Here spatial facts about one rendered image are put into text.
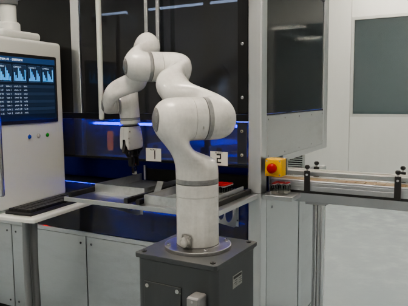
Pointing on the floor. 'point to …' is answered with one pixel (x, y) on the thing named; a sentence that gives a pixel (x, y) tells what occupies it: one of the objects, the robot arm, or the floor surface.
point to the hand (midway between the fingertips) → (133, 161)
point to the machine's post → (257, 141)
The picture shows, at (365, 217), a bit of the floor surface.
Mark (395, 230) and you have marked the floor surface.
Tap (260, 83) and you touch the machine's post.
